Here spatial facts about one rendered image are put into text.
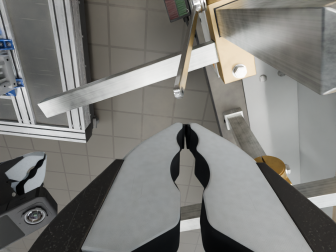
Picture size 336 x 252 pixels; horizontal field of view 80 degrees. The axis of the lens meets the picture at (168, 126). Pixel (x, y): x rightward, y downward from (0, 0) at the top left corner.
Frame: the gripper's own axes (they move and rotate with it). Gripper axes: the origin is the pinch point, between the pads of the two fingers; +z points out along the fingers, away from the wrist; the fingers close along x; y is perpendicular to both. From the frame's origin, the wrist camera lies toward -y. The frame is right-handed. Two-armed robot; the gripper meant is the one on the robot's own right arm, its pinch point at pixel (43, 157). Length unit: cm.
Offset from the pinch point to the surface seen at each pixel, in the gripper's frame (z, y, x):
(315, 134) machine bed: 19, -59, 21
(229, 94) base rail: 19.5, -38.2, 4.4
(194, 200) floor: 90, -11, 123
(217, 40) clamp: 2.4, -34.4, -11.7
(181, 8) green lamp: 19.3, -30.7, -17.0
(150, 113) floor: 90, 1, 35
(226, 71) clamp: 2.4, -35.1, -6.9
